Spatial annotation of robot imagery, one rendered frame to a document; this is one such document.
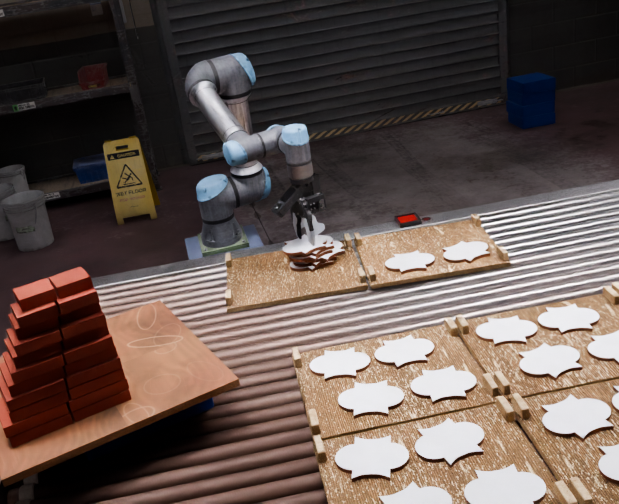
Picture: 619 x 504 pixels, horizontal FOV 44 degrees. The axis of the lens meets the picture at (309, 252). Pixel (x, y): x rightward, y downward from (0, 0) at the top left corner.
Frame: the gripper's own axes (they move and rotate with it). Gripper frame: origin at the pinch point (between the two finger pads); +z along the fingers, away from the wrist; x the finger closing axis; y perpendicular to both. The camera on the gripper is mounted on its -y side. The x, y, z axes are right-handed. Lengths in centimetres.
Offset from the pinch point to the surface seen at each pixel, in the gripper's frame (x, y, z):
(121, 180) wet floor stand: 350, 44, 69
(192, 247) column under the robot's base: 59, -15, 15
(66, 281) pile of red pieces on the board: -45, -79, -31
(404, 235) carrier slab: -5.7, 33.7, 8.3
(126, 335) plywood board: -20, -64, -2
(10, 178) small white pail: 455, -17, 72
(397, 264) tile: -23.1, 17.3, 7.1
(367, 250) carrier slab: -5.9, 18.6, 8.3
